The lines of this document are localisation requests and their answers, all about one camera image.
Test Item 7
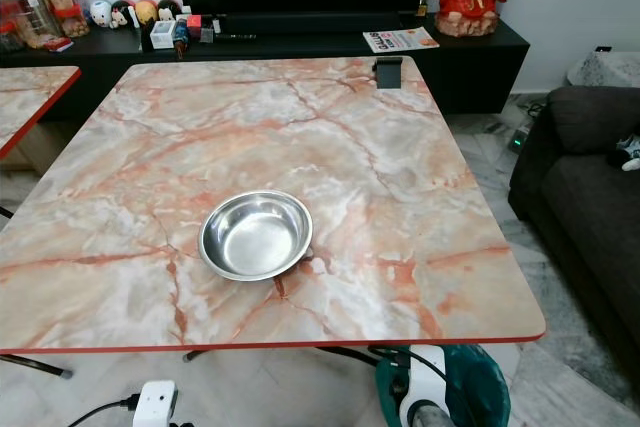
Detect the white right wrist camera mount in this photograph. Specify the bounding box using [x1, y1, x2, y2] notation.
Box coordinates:
[400, 345, 450, 427]

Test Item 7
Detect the black table clamp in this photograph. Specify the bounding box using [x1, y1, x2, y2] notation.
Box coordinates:
[372, 55, 405, 90]

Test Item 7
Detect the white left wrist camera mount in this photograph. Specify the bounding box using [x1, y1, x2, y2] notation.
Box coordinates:
[133, 379, 180, 427]

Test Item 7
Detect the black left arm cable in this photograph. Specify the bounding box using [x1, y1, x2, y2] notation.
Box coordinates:
[68, 396, 143, 427]

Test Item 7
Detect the orange white magazine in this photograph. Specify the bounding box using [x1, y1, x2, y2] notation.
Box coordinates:
[363, 27, 441, 54]

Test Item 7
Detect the stainless steel bowl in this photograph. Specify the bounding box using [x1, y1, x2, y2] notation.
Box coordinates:
[198, 190, 314, 282]

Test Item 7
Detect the small white box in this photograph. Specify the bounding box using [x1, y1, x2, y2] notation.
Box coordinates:
[150, 20, 177, 51]

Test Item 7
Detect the black white round figurine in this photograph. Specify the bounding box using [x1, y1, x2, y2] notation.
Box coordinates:
[110, 0, 137, 31]

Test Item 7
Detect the small jar red lid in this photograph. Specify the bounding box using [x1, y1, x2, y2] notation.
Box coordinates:
[0, 19, 27, 53]

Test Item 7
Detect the green trash bin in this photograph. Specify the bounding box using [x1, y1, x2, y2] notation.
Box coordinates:
[375, 344, 512, 427]

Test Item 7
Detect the grey patterned cushion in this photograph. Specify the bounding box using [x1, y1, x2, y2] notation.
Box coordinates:
[566, 47, 640, 89]

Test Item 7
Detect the white black plush toy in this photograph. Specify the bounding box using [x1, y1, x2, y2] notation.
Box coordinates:
[617, 131, 640, 172]

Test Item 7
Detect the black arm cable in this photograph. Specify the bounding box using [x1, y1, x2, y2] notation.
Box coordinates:
[368, 344, 448, 380]
[68, 396, 143, 427]

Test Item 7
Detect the black tv cabinet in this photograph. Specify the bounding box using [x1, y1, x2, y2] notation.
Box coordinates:
[0, 13, 531, 115]

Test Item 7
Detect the dark grey sofa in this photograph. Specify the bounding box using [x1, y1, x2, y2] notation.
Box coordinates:
[508, 85, 640, 373]

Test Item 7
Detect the light wooden cabinet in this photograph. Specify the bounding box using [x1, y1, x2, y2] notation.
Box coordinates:
[18, 121, 83, 177]

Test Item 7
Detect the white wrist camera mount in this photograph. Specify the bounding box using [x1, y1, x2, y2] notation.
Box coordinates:
[400, 345, 450, 427]
[133, 379, 180, 427]

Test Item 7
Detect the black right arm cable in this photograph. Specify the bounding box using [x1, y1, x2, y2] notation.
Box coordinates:
[368, 344, 448, 380]

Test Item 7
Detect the yellow round figurine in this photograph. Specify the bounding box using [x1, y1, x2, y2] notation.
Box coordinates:
[134, 0, 160, 27]

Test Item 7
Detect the nut filled jar red lid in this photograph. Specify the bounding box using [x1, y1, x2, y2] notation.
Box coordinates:
[55, 6, 90, 39]

